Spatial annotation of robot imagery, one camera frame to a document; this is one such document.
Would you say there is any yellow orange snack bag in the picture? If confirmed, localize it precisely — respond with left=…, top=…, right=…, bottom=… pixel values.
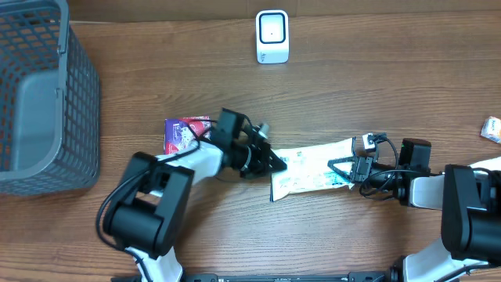
left=270, top=137, right=355, bottom=202

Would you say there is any red purple tissue pack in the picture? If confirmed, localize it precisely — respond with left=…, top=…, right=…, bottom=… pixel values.
left=164, top=116, right=211, bottom=155

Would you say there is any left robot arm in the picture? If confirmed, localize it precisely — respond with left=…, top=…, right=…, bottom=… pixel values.
left=95, top=108, right=287, bottom=281

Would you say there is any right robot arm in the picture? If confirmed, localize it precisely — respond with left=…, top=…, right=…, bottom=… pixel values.
left=327, top=133, right=500, bottom=282

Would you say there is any white barcode scanner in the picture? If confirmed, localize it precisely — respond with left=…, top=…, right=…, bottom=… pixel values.
left=255, top=9, right=290, bottom=64

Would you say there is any small orange white box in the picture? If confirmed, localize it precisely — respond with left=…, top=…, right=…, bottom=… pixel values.
left=480, top=116, right=501, bottom=143

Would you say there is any dark grey plastic basket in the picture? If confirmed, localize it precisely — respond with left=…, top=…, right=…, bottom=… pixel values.
left=1, top=0, right=101, bottom=196

